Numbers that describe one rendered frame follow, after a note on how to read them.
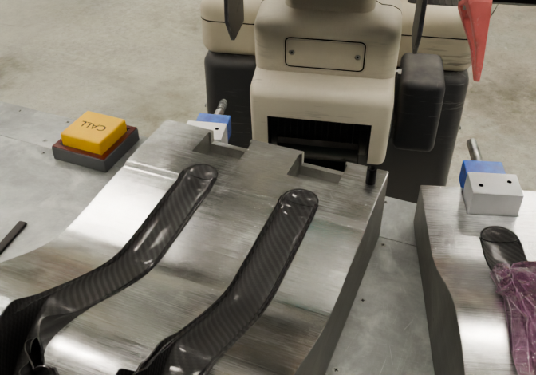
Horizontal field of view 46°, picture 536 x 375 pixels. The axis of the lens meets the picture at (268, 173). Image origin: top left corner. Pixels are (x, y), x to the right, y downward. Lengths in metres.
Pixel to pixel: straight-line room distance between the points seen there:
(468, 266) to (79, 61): 2.43
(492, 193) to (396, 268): 0.12
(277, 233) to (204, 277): 0.09
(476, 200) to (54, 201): 0.48
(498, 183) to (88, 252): 0.41
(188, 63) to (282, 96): 1.82
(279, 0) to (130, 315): 0.64
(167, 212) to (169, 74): 2.10
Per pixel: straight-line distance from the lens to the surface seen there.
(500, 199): 0.67
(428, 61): 1.18
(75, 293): 0.52
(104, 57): 2.89
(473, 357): 0.51
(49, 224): 0.76
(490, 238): 0.66
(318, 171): 0.68
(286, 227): 0.59
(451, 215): 0.67
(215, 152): 0.72
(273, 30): 0.96
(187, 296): 0.52
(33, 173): 0.84
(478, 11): 0.60
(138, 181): 0.65
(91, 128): 0.84
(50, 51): 3.01
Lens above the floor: 1.28
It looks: 38 degrees down
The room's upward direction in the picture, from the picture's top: straight up
